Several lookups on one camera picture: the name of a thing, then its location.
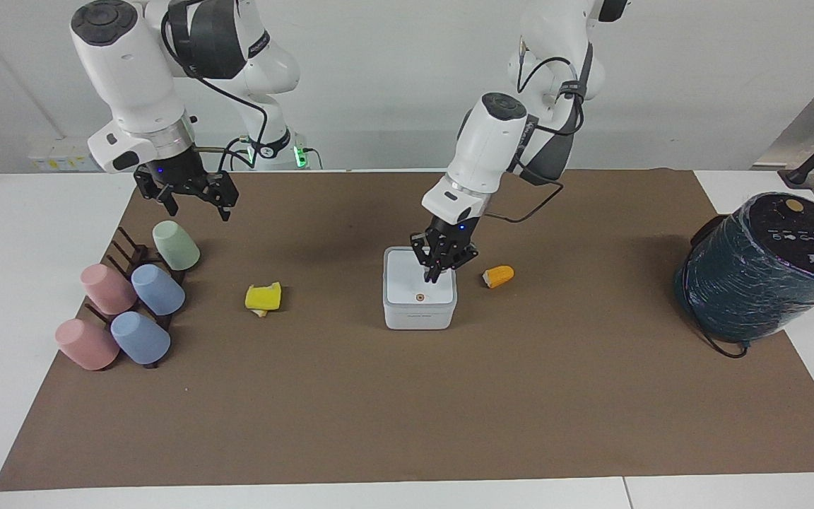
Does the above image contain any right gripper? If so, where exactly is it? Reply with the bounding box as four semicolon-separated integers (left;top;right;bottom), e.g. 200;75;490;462
133;150;240;223

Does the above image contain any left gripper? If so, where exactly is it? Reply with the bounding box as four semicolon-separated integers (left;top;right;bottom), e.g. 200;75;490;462
410;215;480;286

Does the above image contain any white square trash bin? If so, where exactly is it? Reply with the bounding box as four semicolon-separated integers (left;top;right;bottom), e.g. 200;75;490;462
382;245;459;331

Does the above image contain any yellow crumpled trash piece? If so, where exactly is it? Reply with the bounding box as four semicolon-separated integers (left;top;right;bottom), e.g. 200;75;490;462
244;281;283;319

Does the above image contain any pale green cup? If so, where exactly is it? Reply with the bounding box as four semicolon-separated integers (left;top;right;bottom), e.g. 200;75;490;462
151;220;201;272

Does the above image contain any orange corn cob piece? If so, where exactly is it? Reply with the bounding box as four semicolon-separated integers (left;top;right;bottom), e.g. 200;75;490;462
482;264;516;290

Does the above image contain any dark brown cup rack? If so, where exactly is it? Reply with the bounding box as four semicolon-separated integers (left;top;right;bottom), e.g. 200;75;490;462
83;226;187;370

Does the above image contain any blue cup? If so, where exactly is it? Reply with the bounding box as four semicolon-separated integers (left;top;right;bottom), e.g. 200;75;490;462
110;310;172;366
130;263;187;317

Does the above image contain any pink cup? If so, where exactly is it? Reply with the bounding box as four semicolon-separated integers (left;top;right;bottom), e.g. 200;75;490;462
80;263;138;316
54;317;121;372

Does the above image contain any white power strip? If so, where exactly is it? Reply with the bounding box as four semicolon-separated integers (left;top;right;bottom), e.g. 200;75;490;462
28;137;108;174

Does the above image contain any dark green wrapped cylinder appliance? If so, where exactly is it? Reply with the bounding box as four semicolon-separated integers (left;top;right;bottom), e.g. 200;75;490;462
673;192;814;344

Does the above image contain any black cable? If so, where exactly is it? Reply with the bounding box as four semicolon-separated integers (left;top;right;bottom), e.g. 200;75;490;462
480;159;565;225
681;279;751;360
517;37;586;137
160;13;271;175

